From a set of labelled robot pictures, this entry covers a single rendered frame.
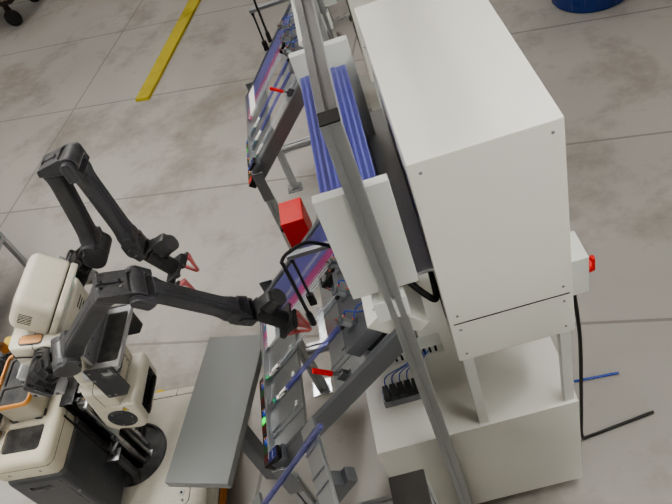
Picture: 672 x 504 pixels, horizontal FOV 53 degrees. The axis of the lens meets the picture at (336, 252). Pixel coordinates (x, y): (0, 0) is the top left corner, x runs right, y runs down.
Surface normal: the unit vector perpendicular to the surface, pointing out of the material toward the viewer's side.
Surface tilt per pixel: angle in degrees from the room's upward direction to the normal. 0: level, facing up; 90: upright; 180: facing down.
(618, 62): 0
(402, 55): 0
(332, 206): 90
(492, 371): 0
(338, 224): 90
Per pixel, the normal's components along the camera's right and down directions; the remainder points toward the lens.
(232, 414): -0.28, -0.66
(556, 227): 0.13, 0.70
